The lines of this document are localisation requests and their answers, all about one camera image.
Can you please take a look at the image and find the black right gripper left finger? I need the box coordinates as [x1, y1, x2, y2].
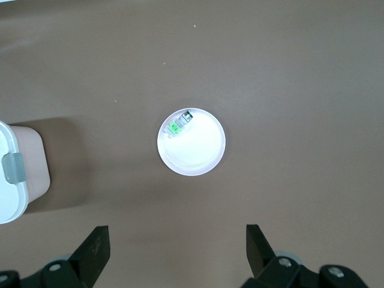
[0, 225, 112, 288]

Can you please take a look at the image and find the white lidded storage box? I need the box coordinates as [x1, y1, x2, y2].
[0, 119, 51, 225]

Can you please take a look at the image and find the pink round plate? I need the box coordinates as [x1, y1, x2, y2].
[157, 107, 227, 177]

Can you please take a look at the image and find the green push-button switch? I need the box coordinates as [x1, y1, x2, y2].
[164, 110, 194, 139]

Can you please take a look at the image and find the brown table mat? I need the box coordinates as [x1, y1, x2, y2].
[0, 0, 384, 288]

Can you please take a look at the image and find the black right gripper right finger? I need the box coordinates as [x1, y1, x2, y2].
[241, 224, 371, 288]

